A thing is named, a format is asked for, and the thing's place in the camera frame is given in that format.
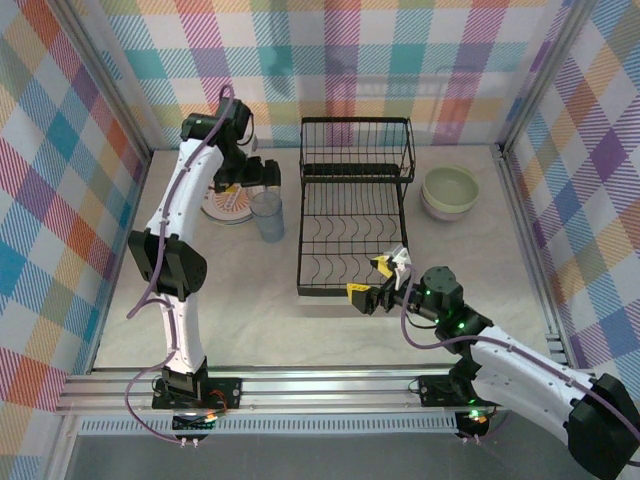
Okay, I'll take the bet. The slotted grey cable duct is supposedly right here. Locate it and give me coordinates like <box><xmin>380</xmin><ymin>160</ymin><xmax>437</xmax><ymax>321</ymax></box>
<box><xmin>79</xmin><ymin>415</ymin><xmax>461</xmax><ymax>436</ymax></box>

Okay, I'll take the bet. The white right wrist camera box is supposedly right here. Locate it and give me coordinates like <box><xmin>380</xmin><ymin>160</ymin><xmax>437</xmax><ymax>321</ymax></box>
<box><xmin>387</xmin><ymin>245</ymin><xmax>414</xmax><ymax>291</ymax></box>

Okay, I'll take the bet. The black wire dish rack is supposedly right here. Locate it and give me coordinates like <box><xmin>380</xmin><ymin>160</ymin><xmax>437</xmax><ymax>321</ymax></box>
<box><xmin>295</xmin><ymin>116</ymin><xmax>417</xmax><ymax>299</ymax></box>

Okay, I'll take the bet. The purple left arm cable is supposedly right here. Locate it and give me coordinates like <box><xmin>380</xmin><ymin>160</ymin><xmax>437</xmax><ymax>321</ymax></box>
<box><xmin>122</xmin><ymin>84</ymin><xmax>236</xmax><ymax>446</ymax></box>

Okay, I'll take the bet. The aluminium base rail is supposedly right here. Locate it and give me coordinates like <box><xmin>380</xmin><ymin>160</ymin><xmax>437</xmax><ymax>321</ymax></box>
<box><xmin>53</xmin><ymin>334</ymin><xmax>610</xmax><ymax>415</ymax></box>

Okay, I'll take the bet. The aluminium side rail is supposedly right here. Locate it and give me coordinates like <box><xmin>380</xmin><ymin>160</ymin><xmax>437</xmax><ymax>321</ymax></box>
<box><xmin>89</xmin><ymin>152</ymin><xmax>154</xmax><ymax>374</ymax></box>
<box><xmin>491</xmin><ymin>143</ymin><xmax>574</xmax><ymax>364</ymax></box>

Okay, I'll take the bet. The butterfly pattern plate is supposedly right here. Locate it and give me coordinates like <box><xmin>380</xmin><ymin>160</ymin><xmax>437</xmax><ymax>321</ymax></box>
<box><xmin>201</xmin><ymin>185</ymin><xmax>257</xmax><ymax>228</ymax></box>

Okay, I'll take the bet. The green ceramic bowl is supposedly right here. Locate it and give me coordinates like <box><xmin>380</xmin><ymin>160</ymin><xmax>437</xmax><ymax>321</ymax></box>
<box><xmin>421</xmin><ymin>165</ymin><xmax>482</xmax><ymax>214</ymax></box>

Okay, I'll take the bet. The aluminium frame post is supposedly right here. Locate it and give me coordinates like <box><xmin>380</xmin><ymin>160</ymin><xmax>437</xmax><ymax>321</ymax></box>
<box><xmin>58</xmin><ymin>0</ymin><xmax>154</xmax><ymax>164</ymax></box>
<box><xmin>497</xmin><ymin>0</ymin><xmax>594</xmax><ymax>156</ymax></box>
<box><xmin>47</xmin><ymin>414</ymin><xmax>84</xmax><ymax>480</ymax></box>

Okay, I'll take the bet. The controller board with lights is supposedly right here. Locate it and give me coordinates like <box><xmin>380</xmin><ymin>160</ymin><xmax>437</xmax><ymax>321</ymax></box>
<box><xmin>453</xmin><ymin>407</ymin><xmax>496</xmax><ymax>441</ymax></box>
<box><xmin>172</xmin><ymin>410</ymin><xmax>220</xmax><ymax>434</ymax></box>

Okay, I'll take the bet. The blue plastic cup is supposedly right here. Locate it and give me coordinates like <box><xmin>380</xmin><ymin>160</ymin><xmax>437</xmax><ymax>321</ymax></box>
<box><xmin>249</xmin><ymin>191</ymin><xmax>286</xmax><ymax>245</ymax></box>

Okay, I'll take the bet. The purple ceramic bowl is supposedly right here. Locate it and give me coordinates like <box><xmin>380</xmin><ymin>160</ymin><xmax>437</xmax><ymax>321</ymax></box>
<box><xmin>419</xmin><ymin>192</ymin><xmax>476</xmax><ymax>222</ymax></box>

